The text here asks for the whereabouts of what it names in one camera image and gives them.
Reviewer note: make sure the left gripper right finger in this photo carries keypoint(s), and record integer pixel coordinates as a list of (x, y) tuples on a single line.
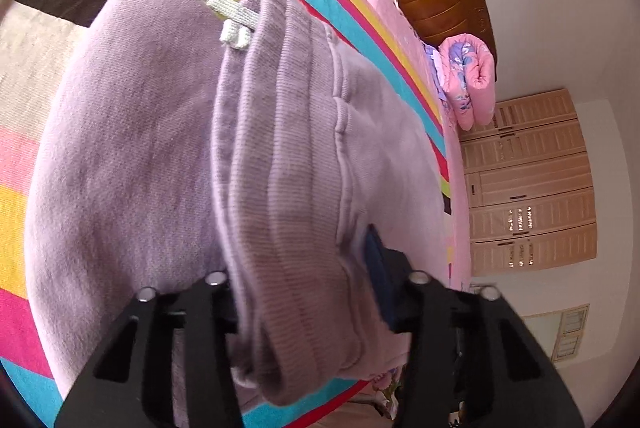
[(472, 362)]

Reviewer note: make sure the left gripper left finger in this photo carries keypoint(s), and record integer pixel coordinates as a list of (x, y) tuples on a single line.
[(127, 381)]

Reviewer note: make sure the lilac sweatpants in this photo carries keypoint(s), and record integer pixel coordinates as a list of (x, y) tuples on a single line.
[(170, 153)]

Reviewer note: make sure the light wooden wardrobe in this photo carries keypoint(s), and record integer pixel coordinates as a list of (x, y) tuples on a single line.
[(530, 191)]

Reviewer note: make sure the rolled pink floral quilt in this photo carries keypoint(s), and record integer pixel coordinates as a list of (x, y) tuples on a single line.
[(468, 79)]

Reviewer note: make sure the purple floral pillow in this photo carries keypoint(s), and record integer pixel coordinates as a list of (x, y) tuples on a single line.
[(434, 63)]

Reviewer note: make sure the pink bed sheet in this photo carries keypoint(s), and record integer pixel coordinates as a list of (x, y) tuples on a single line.
[(459, 255)]

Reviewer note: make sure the white pants drawstring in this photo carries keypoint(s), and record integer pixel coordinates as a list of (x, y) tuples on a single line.
[(238, 22)]

